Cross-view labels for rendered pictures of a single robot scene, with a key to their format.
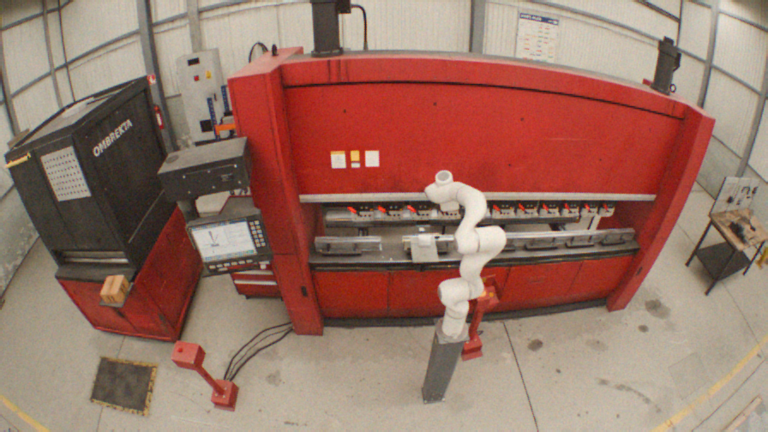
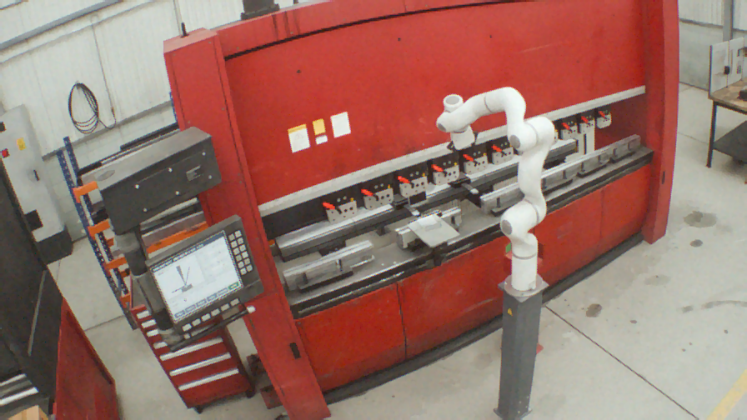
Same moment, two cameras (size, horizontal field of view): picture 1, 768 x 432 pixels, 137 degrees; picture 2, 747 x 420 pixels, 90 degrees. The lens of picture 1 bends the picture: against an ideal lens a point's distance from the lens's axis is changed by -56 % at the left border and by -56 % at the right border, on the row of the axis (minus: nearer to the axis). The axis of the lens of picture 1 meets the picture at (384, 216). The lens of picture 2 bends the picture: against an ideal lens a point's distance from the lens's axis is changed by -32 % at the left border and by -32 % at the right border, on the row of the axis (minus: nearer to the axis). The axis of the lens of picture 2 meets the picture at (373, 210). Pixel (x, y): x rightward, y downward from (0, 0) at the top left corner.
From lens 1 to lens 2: 0.88 m
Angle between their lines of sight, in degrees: 18
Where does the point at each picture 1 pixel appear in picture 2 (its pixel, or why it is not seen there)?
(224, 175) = (190, 171)
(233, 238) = (210, 269)
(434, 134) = (406, 74)
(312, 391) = not seen: outside the picture
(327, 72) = (273, 28)
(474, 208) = (515, 101)
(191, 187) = (147, 201)
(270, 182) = (228, 185)
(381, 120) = (343, 72)
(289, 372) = not seen: outside the picture
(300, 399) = not seen: outside the picture
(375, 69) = (328, 14)
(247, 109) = (192, 87)
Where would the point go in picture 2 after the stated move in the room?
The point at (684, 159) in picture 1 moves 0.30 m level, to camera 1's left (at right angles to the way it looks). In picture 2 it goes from (659, 33) to (638, 36)
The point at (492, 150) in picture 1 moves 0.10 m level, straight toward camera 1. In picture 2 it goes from (472, 78) to (476, 83)
